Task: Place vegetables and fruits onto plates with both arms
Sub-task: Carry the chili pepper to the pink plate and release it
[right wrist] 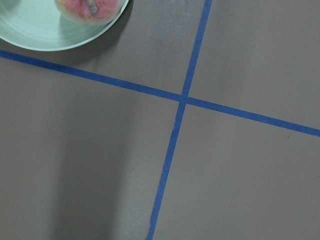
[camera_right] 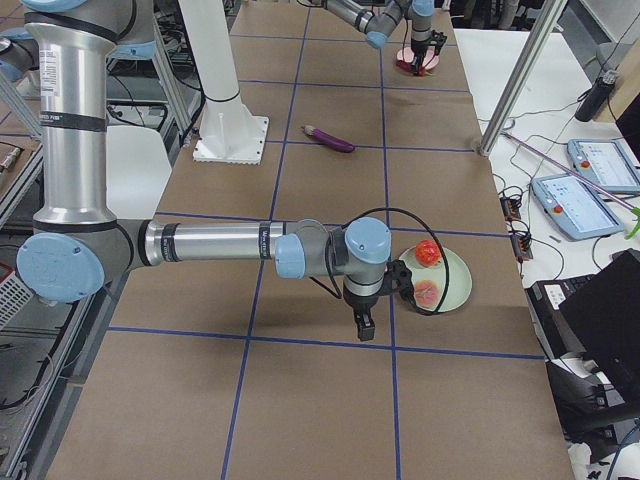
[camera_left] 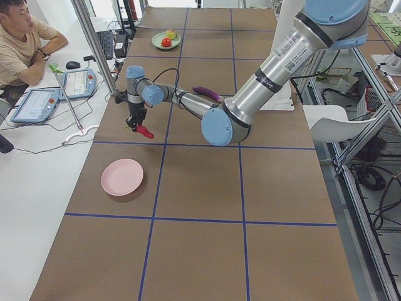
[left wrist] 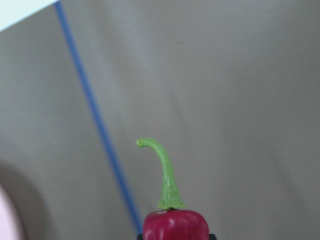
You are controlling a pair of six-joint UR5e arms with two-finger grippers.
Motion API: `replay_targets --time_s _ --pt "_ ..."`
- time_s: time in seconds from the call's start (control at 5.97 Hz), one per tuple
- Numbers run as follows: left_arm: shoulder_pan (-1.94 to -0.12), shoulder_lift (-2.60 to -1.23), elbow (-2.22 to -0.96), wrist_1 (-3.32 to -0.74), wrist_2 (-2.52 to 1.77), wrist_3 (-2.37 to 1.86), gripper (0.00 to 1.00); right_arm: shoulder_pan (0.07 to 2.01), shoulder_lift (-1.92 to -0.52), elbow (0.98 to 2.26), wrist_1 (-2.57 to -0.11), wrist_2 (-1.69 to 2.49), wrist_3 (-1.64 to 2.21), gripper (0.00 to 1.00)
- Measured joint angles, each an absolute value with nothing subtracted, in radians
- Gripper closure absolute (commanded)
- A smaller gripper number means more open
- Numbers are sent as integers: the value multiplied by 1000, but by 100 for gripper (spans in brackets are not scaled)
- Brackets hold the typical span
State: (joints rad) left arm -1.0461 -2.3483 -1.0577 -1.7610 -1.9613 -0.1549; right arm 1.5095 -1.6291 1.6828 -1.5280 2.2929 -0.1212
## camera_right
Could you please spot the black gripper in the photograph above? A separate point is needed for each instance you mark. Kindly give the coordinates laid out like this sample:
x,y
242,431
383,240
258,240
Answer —
x,y
419,46
361,304

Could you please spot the red chili pepper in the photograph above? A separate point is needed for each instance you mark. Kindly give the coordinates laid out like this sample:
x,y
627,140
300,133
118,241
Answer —
x,y
410,69

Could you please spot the pink yellow peach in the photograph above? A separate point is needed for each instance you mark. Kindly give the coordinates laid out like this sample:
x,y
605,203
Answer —
x,y
427,294

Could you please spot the purple eggplant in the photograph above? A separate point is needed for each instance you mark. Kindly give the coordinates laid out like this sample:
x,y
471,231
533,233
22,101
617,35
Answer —
x,y
328,140

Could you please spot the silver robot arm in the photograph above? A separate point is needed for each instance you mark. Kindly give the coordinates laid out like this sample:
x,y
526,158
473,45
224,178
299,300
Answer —
x,y
378,28
96,222

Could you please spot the pink plate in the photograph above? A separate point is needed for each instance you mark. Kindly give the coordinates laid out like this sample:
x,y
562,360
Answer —
x,y
405,60

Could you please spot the green plate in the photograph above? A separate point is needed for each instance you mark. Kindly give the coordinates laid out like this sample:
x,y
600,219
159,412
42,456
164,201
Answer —
x,y
460,280

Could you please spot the black water bottle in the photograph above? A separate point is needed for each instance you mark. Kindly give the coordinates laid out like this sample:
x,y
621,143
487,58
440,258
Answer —
x,y
597,97

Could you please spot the far teach pendant tablet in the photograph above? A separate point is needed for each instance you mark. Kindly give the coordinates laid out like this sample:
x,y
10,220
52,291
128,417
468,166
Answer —
x,y
605,163

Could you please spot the teach pendant tablet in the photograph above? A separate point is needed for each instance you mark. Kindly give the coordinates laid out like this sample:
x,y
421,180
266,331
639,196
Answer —
x,y
575,208
605,163

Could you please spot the near teach pendant tablet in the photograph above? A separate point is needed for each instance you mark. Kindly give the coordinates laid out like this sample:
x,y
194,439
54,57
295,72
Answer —
x,y
575,208

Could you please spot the black laptop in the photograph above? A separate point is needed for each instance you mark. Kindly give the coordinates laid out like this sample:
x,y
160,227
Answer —
x,y
597,315

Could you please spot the metal reacher stick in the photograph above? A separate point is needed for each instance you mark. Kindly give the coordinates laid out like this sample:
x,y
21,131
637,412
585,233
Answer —
x,y
626,205

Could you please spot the white chair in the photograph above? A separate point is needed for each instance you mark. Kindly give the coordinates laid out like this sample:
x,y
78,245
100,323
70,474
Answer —
x,y
140,165

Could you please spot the white plastic basket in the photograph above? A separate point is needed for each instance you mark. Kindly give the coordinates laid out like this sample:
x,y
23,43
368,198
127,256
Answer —
x,y
15,294

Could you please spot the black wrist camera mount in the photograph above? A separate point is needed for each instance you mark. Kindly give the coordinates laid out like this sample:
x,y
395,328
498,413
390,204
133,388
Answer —
x,y
398,280

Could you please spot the aluminium frame post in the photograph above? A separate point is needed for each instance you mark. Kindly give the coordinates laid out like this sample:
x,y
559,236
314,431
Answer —
x,y
543,26

